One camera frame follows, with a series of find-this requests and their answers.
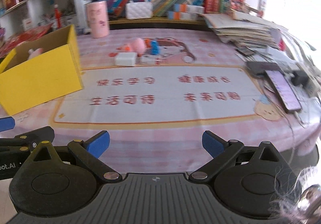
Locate white eraser block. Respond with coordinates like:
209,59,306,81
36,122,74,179
114,52,138,67

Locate pink duck plush toy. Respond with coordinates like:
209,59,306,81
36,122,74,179
120,38,147,56

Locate yellow cardboard box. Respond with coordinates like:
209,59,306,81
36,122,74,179
1,25,83,115

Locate red paper decorations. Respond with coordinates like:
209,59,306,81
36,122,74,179
1,23,53,58

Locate lit screen smartphone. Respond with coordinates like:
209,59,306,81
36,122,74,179
264,70,302,114

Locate pink checkered tablecloth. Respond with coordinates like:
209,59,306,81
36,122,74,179
1,29,320,173

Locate black charger adapter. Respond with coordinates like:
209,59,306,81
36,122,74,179
291,70,309,87

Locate red white figurine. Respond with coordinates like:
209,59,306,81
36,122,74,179
54,4,61,29

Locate stack of papers and books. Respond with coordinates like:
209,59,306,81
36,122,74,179
202,11,288,49

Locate orange blue small toy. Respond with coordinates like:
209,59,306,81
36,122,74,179
144,38,161,55

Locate pink cylindrical container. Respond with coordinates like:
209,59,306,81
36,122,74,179
86,1,109,38

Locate orange white box upper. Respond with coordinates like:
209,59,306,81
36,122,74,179
174,4,205,14

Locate orange white box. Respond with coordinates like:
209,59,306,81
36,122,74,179
174,4,205,14
167,11,200,21

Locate orange white box lower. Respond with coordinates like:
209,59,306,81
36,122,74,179
167,11,200,21

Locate white quilted pearl handbag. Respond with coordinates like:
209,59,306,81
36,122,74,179
126,0,153,20

